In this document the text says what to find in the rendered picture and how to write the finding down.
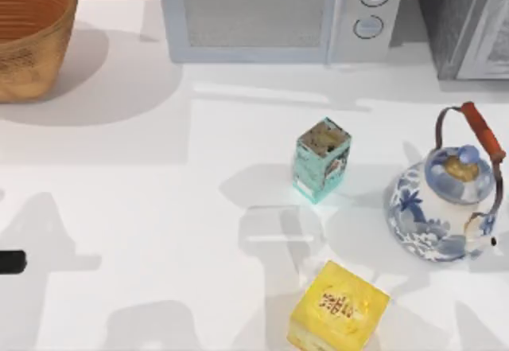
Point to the yellow box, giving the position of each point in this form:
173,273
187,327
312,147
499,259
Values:
338,311

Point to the pale microwave oven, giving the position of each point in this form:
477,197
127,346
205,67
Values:
254,12

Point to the brown woven basket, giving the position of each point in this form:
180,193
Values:
32,44

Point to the blue and white teapot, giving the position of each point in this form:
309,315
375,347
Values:
441,203

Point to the teal carton box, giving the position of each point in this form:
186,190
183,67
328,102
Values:
321,160

